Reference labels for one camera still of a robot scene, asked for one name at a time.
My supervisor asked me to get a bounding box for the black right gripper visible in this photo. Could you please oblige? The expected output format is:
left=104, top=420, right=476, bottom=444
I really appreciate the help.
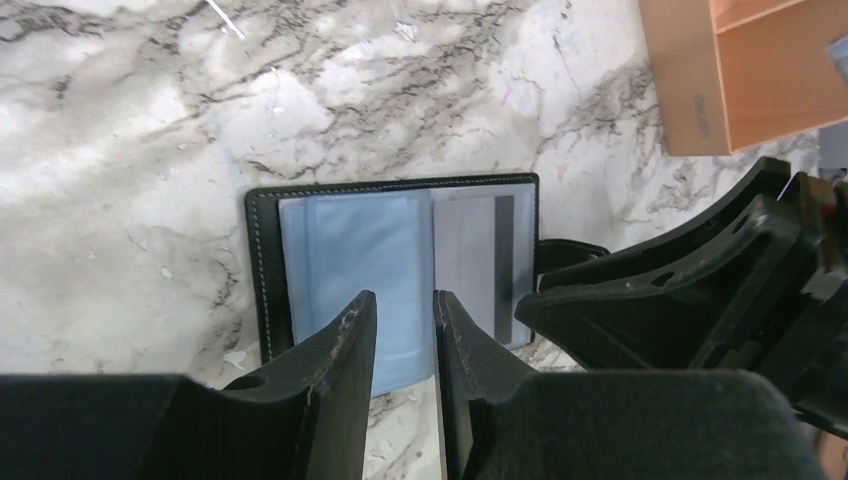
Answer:
left=516, top=157, right=847, bottom=438

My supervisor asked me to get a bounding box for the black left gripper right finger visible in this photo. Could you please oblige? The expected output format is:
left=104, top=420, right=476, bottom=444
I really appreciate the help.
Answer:
left=433, top=290, right=824, bottom=479

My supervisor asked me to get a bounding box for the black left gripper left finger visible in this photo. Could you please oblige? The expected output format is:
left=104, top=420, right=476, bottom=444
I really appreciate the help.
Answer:
left=1, top=291, right=377, bottom=479

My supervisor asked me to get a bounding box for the black leather card holder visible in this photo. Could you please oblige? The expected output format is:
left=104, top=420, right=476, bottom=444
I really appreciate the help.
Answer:
left=244, top=172, right=611, bottom=399

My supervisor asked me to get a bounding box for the grey credit card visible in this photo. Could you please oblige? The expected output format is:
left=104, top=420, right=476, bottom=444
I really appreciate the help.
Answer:
left=433, top=196, right=529, bottom=348

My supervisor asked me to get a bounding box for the peach plastic file organizer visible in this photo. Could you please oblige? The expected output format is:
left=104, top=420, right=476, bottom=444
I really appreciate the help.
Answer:
left=639, top=0, right=847, bottom=156

